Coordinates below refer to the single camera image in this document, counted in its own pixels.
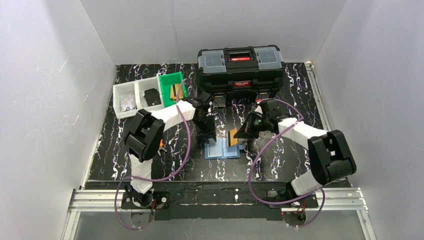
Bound blue leather card holder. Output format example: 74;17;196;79
204;138;246;160

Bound gold card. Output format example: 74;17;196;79
226;128;239;148
170;83;185;101

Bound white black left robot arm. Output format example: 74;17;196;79
124;92;217;208

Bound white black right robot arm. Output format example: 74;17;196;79
234;98;357;205

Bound gold card in green bin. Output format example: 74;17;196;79
170;83;185;101

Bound black card in white bin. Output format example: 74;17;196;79
143;88;162;107

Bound white bin with black card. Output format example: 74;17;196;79
134;76;165;112

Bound patterned cards in white bin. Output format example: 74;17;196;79
119;93;137;113

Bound white bin with patterned cards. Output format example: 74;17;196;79
112;82;138;119

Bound green plastic bin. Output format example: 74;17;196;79
159;72;187;108

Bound black toolbox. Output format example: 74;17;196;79
195;44;289;107

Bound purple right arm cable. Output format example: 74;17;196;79
247;97;326;229

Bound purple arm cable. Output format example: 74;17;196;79
114;78;198;231
247;97;326;229

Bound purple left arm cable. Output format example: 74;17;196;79
114;78;198;231

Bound yellow black handled pliers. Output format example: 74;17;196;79
157;139;167;157

